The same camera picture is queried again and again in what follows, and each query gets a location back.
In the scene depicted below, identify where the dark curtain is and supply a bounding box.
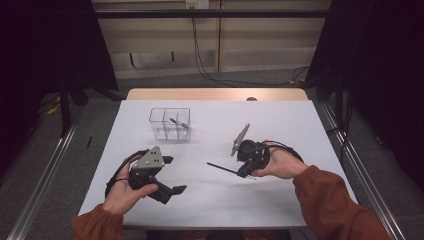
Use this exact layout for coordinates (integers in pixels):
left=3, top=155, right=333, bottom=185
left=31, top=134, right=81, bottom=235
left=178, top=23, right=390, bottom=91
left=0, top=0, right=119, bottom=174
left=304, top=0, right=424, bottom=191

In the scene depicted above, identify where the right hand-held gripper cable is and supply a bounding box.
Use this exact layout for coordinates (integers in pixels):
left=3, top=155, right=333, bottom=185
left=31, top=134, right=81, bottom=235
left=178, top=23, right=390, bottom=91
left=256, top=140, right=305, bottom=164

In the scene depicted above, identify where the hand-held gripper cable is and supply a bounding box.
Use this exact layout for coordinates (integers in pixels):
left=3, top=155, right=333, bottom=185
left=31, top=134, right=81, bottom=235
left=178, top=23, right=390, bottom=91
left=104, top=149, right=149, bottom=199
left=256, top=140, right=305, bottom=164

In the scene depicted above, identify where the left hand-held gripper cable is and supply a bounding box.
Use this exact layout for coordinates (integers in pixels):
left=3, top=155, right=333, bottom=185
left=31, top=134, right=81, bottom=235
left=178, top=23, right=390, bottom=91
left=104, top=149, right=149, bottom=199

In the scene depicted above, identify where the thin black makeup brush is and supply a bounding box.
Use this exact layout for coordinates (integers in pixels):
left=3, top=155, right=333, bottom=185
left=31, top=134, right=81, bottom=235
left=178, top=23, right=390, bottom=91
left=206, top=162, right=257, bottom=181

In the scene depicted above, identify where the person's right hand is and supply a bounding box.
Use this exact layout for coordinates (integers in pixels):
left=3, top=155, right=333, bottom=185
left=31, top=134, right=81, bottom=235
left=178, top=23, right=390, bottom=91
left=251, top=140, right=310, bottom=180

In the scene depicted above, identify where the vertical wall trim strip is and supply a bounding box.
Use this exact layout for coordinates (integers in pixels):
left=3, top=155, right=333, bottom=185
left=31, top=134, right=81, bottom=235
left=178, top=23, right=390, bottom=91
left=216, top=0, right=224, bottom=73

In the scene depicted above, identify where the black metal stand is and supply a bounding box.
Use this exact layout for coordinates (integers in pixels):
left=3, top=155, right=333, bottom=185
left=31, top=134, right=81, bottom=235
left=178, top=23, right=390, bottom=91
left=58, top=76, right=73, bottom=138

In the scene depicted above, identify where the black horizontal bar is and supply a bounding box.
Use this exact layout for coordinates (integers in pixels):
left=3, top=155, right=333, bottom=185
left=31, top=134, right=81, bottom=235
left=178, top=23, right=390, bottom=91
left=94, top=9, right=331, bottom=19

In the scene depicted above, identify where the person's left hand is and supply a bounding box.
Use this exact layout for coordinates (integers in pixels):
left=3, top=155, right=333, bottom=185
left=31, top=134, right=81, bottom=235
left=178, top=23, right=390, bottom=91
left=101, top=154, right=160, bottom=216

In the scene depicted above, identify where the clear plastic organizer box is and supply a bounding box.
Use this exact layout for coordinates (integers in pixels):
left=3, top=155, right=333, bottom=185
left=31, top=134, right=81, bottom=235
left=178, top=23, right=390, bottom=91
left=148, top=107, right=193, bottom=143

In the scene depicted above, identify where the aluminium floor rail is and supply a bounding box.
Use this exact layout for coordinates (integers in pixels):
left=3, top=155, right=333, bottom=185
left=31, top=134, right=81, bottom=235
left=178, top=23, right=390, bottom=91
left=319, top=101, right=406, bottom=240
left=6, top=106, right=86, bottom=240

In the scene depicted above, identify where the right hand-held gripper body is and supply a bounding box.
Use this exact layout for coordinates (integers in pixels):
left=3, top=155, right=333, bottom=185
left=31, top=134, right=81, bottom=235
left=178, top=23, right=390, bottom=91
left=230, top=123, right=271, bottom=170

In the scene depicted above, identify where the black wall cable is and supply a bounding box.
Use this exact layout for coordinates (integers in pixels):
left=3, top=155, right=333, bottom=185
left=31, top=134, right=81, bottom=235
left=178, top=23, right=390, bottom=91
left=190, top=6, right=311, bottom=88

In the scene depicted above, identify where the white wall socket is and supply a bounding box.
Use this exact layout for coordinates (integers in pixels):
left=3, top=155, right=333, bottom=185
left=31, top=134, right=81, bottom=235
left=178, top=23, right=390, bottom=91
left=185, top=0, right=210, bottom=10

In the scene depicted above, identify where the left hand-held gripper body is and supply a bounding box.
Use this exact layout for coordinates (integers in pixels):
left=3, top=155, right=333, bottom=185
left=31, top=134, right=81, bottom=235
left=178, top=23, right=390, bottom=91
left=128, top=145, right=172, bottom=205

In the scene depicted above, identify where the white table sheet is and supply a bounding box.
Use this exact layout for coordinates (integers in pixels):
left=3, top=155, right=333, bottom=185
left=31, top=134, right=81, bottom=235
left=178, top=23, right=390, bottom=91
left=78, top=99, right=359, bottom=229

